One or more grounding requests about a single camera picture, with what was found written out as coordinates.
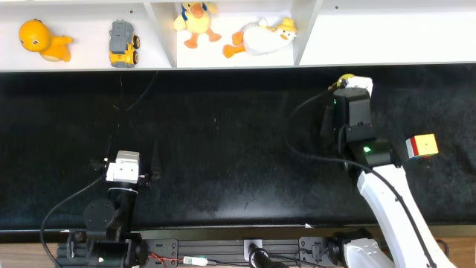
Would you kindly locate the many-coloured puzzle cube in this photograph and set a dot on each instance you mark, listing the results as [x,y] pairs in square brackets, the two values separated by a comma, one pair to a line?
[425,146]

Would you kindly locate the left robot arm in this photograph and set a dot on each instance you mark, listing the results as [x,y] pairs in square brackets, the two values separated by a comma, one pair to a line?
[111,219]

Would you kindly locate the yellow plush duck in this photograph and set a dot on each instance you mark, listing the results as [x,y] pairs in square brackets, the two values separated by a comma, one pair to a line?
[199,24]

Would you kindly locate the white plush duck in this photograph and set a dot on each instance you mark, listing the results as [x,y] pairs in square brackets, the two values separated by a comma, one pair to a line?
[264,39]

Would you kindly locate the orange dinosaur figure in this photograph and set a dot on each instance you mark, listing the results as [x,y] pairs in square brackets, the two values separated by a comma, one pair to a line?
[37,37]

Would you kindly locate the mounting rail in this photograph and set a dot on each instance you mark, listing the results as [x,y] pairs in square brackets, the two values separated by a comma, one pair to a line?
[230,253]

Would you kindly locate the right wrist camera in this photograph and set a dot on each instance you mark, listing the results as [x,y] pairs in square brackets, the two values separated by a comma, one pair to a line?
[361,82]

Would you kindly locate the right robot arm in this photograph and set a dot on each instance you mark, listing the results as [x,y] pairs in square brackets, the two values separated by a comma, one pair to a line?
[386,197]

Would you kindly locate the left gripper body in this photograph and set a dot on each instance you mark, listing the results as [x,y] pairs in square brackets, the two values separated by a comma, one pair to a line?
[144,180]

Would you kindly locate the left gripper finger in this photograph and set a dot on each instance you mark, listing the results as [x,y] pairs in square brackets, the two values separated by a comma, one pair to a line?
[98,165]
[156,164]

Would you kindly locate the grey and yellow toy truck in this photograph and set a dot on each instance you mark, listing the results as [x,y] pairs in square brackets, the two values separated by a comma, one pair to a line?
[122,44]

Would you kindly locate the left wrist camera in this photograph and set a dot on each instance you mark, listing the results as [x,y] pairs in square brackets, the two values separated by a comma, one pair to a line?
[123,169]

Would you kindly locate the white shelf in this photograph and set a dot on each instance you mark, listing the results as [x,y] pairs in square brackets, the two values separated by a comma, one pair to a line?
[334,44]

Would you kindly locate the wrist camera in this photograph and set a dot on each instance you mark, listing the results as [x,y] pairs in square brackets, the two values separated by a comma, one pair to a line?
[123,169]
[361,82]

